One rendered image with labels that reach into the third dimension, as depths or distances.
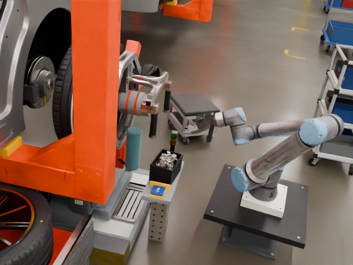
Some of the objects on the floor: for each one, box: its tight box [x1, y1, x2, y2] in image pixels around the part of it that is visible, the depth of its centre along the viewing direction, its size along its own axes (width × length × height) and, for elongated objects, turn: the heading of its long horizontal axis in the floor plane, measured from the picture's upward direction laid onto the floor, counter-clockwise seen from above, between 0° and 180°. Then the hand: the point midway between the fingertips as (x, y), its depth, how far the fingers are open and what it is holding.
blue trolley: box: [320, 0, 353, 56], centre depth 694 cm, size 104×67×96 cm, turn 151°
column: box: [148, 201, 170, 242], centre depth 248 cm, size 10×10×42 cm
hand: (186, 131), depth 242 cm, fingers open, 6 cm apart
